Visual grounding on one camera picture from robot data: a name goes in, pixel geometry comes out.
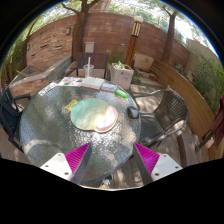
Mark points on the dark wooden slatted chair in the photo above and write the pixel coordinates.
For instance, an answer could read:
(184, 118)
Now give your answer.
(100, 60)

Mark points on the wooden garden lamp post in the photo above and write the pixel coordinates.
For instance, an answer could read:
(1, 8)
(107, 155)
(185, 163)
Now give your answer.
(132, 43)

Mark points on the dark wall light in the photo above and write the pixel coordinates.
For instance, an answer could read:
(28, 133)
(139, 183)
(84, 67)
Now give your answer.
(68, 31)
(28, 46)

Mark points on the colourful magazine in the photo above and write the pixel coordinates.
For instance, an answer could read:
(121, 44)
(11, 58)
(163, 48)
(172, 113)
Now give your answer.
(69, 81)

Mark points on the clear plastic cup with straw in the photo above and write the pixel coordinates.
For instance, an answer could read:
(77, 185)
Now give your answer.
(88, 71)

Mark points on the curved wooden bench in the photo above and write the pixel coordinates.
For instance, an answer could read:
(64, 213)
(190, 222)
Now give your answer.
(190, 96)

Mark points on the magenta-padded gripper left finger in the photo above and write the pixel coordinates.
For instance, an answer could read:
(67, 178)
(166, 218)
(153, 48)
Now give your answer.
(78, 156)

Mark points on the white printed paper strip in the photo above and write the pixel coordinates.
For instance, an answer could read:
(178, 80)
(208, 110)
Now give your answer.
(47, 89)

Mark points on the grey wall utility box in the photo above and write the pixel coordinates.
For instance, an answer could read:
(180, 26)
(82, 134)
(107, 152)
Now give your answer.
(89, 47)

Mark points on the black patio chair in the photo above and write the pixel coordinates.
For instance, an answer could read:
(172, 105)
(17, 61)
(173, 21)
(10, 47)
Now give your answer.
(9, 113)

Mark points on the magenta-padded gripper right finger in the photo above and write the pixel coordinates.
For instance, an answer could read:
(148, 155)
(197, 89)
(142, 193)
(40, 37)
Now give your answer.
(146, 156)

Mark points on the tan stone block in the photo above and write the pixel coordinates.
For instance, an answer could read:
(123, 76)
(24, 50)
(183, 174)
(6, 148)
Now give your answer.
(144, 62)

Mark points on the pale green iridescent mouse pad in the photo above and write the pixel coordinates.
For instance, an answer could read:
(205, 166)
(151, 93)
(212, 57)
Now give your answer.
(90, 115)

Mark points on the small green packet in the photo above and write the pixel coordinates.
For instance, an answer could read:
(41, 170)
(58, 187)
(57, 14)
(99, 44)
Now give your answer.
(121, 93)

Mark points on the blue and white booklet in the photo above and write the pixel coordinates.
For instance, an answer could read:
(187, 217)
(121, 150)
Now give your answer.
(108, 87)

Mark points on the stone raised garden bed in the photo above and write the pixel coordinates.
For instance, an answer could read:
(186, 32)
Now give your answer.
(50, 75)

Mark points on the slender straight tree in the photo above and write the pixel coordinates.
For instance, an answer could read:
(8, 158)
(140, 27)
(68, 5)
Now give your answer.
(170, 40)

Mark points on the open white book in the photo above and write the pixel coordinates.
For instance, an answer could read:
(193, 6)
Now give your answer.
(92, 83)

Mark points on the grey and black computer mouse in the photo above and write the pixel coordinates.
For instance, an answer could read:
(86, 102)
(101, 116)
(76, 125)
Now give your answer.
(133, 112)

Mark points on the yellow card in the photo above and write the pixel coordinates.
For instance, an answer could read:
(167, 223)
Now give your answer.
(70, 106)

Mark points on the grey metal mesh chair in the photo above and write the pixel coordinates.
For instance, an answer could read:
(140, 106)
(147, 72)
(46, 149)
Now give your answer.
(171, 108)

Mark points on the thick forked tree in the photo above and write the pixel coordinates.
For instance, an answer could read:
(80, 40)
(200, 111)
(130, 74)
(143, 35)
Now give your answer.
(80, 36)

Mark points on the white planter with plant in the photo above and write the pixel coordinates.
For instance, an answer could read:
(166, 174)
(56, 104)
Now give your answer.
(122, 76)

